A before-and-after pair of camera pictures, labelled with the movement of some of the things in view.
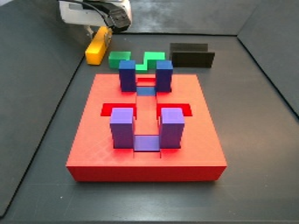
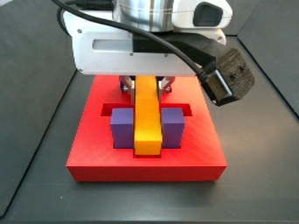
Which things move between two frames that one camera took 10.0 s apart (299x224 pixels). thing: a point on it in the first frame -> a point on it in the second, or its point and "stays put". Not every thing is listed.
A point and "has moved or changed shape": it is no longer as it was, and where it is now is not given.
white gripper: (74, 14) -> (111, 49)
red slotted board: (96, 162) stays put
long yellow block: (94, 52) has moved or changed shape
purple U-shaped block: (171, 131) stays put
